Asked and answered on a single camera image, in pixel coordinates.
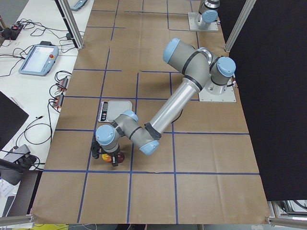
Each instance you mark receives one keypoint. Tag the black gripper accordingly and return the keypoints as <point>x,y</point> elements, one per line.
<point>114,158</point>

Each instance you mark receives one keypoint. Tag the red yellow mango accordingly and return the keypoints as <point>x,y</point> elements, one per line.
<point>109,159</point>

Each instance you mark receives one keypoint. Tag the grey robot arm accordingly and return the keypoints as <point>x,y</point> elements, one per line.
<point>208,11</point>
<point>172,100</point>

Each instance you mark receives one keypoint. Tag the silver digital kitchen scale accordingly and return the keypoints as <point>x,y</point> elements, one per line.
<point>110,110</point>

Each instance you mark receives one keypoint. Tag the grey usb hub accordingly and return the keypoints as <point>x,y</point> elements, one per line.
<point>57,103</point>
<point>62,84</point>

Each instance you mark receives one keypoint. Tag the black monitor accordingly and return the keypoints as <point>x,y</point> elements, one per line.
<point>12,117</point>

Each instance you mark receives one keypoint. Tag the near teach pendant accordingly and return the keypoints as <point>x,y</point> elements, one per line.
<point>39,60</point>

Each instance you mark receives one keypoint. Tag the teach pendant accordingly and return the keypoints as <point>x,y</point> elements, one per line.
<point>39,60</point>
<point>79,4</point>

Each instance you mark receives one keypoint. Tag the far teach pendant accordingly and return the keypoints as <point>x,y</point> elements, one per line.
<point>79,4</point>

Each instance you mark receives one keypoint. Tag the black curtain panel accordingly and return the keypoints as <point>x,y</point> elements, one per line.
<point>270,53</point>

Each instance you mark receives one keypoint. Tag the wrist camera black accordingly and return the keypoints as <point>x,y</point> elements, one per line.
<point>95,149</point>

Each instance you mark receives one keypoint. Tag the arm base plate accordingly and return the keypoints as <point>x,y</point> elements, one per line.
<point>194,24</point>
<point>214,93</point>

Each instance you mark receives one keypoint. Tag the aluminium frame post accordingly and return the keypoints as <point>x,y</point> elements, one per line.
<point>69,20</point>
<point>247,8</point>

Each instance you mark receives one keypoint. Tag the left aluminium frame post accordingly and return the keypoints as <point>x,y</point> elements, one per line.
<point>247,8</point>

